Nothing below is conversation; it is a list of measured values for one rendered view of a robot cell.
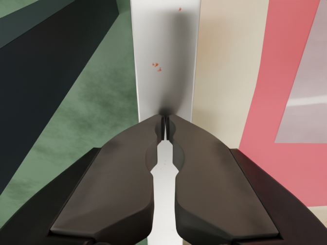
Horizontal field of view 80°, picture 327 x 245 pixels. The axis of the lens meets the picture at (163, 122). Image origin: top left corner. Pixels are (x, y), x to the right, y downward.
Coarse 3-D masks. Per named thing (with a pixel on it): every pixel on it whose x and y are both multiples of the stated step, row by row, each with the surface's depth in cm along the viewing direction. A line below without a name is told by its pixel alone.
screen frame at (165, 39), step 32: (160, 0) 10; (192, 0) 10; (160, 32) 11; (192, 32) 11; (160, 64) 12; (192, 64) 12; (160, 96) 13; (192, 96) 13; (160, 160) 15; (160, 192) 17; (160, 224) 19
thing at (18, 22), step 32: (64, 0) 67; (96, 0) 83; (0, 32) 44; (32, 32) 44; (64, 32) 57; (96, 32) 81; (0, 64) 35; (32, 64) 43; (64, 64) 56; (0, 96) 35; (32, 96) 43; (64, 96) 55; (0, 128) 35; (32, 128) 42; (0, 160) 34; (0, 192) 34
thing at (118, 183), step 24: (144, 120) 11; (120, 144) 9; (144, 144) 9; (96, 168) 8; (120, 168) 8; (144, 168) 8; (96, 192) 7; (120, 192) 6; (144, 192) 6; (72, 216) 6; (96, 216) 6; (120, 216) 6; (144, 216) 6; (96, 240) 5; (120, 240) 6
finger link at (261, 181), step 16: (240, 160) 8; (256, 176) 7; (256, 192) 6; (272, 192) 6; (288, 192) 6; (272, 208) 6; (288, 208) 6; (304, 208) 6; (288, 224) 6; (304, 224) 6; (320, 224) 6; (240, 240) 5; (256, 240) 5; (272, 240) 5; (288, 240) 5; (304, 240) 5; (320, 240) 5
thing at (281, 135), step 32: (288, 0) 13; (320, 0) 13; (288, 32) 14; (320, 32) 14; (288, 64) 15; (320, 64) 15; (256, 96) 16; (288, 96) 16; (320, 96) 16; (256, 128) 18; (288, 128) 18; (320, 128) 18; (256, 160) 20; (288, 160) 20; (320, 160) 20; (320, 192) 22
